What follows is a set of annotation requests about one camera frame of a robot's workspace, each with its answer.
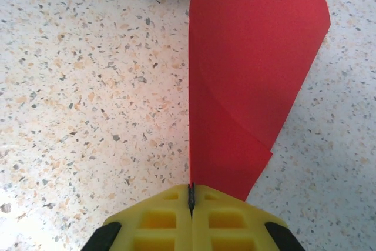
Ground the red paper sheet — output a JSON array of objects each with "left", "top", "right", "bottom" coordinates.
[{"left": 187, "top": 0, "right": 332, "bottom": 202}]

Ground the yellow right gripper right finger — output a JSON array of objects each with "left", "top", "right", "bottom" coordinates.
[{"left": 192, "top": 185, "right": 306, "bottom": 251}]

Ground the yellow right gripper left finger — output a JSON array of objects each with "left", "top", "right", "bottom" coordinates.
[{"left": 80, "top": 184, "right": 193, "bottom": 251}]

